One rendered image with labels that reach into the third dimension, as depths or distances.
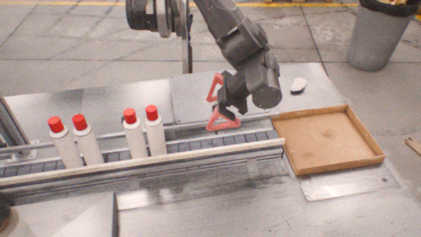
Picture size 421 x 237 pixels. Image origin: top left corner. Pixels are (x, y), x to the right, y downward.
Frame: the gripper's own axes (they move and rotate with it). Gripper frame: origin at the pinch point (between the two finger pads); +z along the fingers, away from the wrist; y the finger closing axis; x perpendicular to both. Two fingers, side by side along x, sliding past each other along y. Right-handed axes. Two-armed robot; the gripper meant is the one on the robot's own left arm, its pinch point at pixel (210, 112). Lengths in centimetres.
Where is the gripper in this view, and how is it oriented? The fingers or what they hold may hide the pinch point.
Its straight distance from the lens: 78.3
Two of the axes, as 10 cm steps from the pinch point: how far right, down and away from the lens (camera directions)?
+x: 7.7, 4.4, 4.5
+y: 0.0, 7.1, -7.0
